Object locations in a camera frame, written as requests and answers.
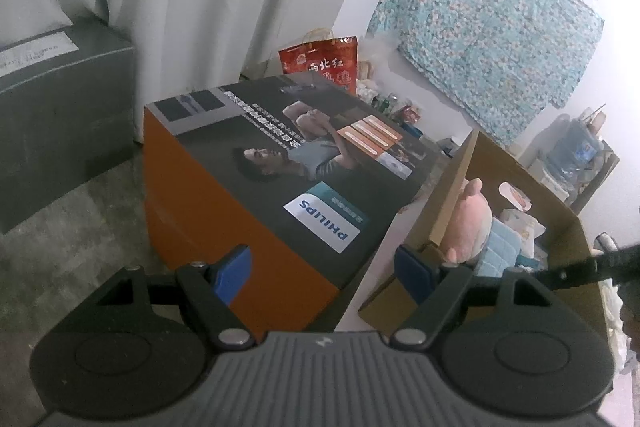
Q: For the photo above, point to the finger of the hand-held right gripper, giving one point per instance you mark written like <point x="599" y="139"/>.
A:
<point x="580" y="271"/>

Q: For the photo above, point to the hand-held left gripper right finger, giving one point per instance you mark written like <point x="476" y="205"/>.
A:
<point x="412" y="274"/>

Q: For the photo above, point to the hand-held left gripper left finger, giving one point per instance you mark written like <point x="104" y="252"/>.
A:
<point x="232" y="274"/>

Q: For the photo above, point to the pink plush toy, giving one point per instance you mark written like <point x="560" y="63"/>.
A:
<point x="467" y="227"/>

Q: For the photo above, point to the cardboard box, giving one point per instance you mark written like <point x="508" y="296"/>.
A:
<point x="445" y="207"/>

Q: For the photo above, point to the blue checked towel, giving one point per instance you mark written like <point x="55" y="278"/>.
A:
<point x="500" y="247"/>

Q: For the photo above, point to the white plastic bag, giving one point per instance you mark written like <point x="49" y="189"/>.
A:
<point x="610" y="304"/>

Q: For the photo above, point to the white printed packet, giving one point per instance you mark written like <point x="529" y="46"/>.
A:
<point x="525" y="224"/>

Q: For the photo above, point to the orange grey printed carton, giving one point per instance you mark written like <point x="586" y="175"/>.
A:
<point x="210" y="187"/>

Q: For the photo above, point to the white pink pouch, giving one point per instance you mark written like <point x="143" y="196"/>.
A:
<point x="515" y="196"/>

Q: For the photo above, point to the large blue water jug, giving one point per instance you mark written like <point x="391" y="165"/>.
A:
<point x="572" y="152"/>

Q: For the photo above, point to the pile of small packets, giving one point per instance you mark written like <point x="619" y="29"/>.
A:
<point x="395" y="104"/>

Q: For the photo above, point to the red gift bag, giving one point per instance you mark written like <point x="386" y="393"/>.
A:
<point x="325" y="62"/>

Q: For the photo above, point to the large dark grey carton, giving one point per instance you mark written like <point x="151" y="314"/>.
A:
<point x="60" y="117"/>

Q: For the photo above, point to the teal patterned wall cloth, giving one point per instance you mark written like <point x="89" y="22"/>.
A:
<point x="480" y="17"/>

